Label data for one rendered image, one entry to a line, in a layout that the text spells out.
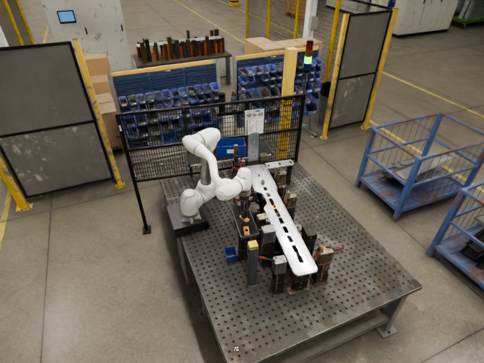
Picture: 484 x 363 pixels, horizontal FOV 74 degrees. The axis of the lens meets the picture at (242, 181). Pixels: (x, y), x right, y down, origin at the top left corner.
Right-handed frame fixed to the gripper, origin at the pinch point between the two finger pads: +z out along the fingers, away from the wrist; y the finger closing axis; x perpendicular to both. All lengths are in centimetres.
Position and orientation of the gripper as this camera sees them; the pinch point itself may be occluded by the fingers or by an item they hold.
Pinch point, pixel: (244, 214)
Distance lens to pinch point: 243.5
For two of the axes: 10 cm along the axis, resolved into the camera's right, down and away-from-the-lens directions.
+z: 0.0, 7.9, 6.1
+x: -6.3, -4.8, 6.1
